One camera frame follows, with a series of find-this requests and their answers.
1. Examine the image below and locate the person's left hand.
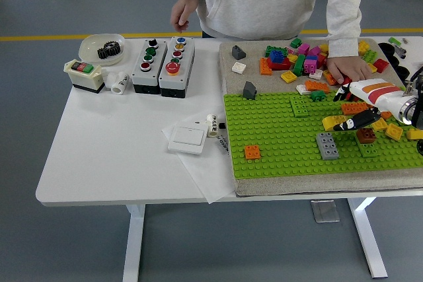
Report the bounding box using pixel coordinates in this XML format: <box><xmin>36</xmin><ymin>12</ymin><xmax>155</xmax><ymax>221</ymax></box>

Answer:
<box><xmin>326</xmin><ymin>55</ymin><xmax>373</xmax><ymax>85</ymax></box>

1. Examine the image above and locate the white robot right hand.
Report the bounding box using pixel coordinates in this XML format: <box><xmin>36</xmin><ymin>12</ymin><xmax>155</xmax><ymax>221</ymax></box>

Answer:
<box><xmin>332</xmin><ymin>77</ymin><xmax>406</xmax><ymax>132</ymax></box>

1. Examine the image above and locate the person's right hand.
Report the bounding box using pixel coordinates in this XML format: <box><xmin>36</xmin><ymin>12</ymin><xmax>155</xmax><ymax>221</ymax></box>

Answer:
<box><xmin>170</xmin><ymin>0</ymin><xmax>200</xmax><ymax>34</ymax></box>

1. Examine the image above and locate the brown four-stud brick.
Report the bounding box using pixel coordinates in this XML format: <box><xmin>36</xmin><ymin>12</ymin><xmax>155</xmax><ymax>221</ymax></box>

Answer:
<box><xmin>355</xmin><ymin>127</ymin><xmax>377</xmax><ymax>145</ymax></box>

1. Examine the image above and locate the yellow curved eight-stud brick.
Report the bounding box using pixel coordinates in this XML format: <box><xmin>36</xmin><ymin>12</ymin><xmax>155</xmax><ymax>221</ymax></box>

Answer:
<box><xmin>322</xmin><ymin>114</ymin><xmax>356</xmax><ymax>131</ymax></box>

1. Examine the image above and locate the green studded baseplate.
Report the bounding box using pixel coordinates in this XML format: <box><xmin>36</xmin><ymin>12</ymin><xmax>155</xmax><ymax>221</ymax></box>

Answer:
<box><xmin>223</xmin><ymin>88</ymin><xmax>423</xmax><ymax>180</ymax></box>

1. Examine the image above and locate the lime green brick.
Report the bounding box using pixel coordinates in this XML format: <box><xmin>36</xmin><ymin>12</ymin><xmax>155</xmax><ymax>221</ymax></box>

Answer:
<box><xmin>360</xmin><ymin>49</ymin><xmax>379</xmax><ymax>63</ymax></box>

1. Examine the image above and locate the red four-stud brick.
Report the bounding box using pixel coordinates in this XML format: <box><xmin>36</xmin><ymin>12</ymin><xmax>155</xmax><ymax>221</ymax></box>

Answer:
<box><xmin>372</xmin><ymin>57</ymin><xmax>390</xmax><ymax>73</ymax></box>

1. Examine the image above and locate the magenta four-stud brick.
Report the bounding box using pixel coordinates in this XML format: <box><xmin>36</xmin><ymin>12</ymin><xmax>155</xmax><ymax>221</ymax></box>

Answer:
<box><xmin>303</xmin><ymin>59</ymin><xmax>319</xmax><ymax>74</ymax></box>

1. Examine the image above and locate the yellow four-stud brick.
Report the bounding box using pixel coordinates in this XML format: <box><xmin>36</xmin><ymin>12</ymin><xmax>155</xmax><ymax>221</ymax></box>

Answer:
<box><xmin>385</xmin><ymin>123</ymin><xmax>404</xmax><ymax>141</ymax></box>

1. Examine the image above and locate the long green brick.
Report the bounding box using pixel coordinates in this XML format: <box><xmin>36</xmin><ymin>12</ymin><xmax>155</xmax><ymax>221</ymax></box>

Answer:
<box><xmin>292</xmin><ymin>53</ymin><xmax>307</xmax><ymax>77</ymax></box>

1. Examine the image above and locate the blue four-stud brick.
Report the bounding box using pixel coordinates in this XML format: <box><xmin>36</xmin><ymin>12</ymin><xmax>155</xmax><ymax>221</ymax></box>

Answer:
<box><xmin>268</xmin><ymin>50</ymin><xmax>287</xmax><ymax>64</ymax></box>

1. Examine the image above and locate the light grey eight-stud brick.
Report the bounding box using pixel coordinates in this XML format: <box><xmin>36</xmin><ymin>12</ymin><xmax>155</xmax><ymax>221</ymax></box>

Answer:
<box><xmin>315</xmin><ymin>132</ymin><xmax>340</xmax><ymax>160</ymax></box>

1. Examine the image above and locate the green eight-stud brick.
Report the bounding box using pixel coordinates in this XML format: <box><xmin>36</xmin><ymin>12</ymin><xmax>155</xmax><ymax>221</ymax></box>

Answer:
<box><xmin>264</xmin><ymin>46</ymin><xmax>288</xmax><ymax>57</ymax></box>

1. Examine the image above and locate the orange four-stud brick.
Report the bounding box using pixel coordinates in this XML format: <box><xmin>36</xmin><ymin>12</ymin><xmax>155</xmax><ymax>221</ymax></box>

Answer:
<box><xmin>244</xmin><ymin>144</ymin><xmax>262</xmax><ymax>160</ymax></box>

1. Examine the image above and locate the green flat eight-stud plate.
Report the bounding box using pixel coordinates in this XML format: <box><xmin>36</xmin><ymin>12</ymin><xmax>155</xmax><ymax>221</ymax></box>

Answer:
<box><xmin>289</xmin><ymin>95</ymin><xmax>311</xmax><ymax>118</ymax></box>
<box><xmin>355</xmin><ymin>136</ymin><xmax>381</xmax><ymax>159</ymax></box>

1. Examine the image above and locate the yellow flat square tile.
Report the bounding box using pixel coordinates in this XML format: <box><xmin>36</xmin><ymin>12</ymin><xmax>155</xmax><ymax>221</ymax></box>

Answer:
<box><xmin>280</xmin><ymin>70</ymin><xmax>298</xmax><ymax>84</ymax></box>

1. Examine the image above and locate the grey emergency-stop control box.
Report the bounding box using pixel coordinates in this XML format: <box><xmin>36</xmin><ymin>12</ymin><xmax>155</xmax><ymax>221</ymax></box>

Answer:
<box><xmin>158</xmin><ymin>36</ymin><xmax>196</xmax><ymax>98</ymax></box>

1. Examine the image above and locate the grey four-button control box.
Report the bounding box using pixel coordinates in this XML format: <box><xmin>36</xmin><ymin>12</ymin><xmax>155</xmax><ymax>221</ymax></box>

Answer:
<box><xmin>131</xmin><ymin>38</ymin><xmax>168</xmax><ymax>94</ymax></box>

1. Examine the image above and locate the black gear stack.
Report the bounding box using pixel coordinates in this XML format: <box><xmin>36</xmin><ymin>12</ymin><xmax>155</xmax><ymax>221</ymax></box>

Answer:
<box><xmin>96</xmin><ymin>41</ymin><xmax>122</xmax><ymax>61</ymax></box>

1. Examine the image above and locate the white pipe fitting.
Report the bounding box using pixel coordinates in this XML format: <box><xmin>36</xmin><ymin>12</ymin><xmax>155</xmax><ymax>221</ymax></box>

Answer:
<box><xmin>104</xmin><ymin>71</ymin><xmax>130</xmax><ymax>95</ymax></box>

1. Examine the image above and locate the white plastic bowl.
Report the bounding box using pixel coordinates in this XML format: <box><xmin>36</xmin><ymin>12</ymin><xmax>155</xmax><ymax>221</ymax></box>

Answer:
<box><xmin>78</xmin><ymin>33</ymin><xmax>127</xmax><ymax>67</ymax></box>

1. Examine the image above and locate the small white labelled cylinder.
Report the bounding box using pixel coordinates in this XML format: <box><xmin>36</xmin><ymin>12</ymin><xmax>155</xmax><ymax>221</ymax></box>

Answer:
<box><xmin>206</xmin><ymin>114</ymin><xmax>219</xmax><ymax>138</ymax></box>

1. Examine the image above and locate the silver floor plate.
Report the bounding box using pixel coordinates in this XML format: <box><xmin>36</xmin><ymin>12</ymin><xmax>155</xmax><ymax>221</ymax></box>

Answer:
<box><xmin>310</xmin><ymin>199</ymin><xmax>340</xmax><ymax>223</ymax></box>

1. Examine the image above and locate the grey-brown mat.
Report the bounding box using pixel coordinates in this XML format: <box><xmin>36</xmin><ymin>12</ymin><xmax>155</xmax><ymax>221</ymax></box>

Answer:
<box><xmin>217</xmin><ymin>36</ymin><xmax>423</xmax><ymax>197</ymax></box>

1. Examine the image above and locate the white table leg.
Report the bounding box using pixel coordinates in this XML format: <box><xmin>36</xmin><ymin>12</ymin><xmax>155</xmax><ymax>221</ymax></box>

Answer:
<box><xmin>122</xmin><ymin>204</ymin><xmax>146</xmax><ymax>282</ymax></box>
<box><xmin>346</xmin><ymin>197</ymin><xmax>389</xmax><ymax>279</ymax></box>

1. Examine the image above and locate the white paper sheet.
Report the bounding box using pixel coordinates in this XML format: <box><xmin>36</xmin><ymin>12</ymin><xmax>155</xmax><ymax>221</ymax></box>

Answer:
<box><xmin>161</xmin><ymin>112</ymin><xmax>236</xmax><ymax>204</ymax></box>

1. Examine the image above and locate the cream red-green switch box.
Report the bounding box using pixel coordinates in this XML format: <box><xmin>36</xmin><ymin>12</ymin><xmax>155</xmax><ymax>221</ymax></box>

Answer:
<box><xmin>63</xmin><ymin>59</ymin><xmax>106</xmax><ymax>95</ymax></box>

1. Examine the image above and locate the white wall switch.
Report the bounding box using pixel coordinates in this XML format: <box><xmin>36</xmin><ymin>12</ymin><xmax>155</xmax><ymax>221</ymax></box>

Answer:
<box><xmin>167</xmin><ymin>123</ymin><xmax>208</xmax><ymax>156</ymax></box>

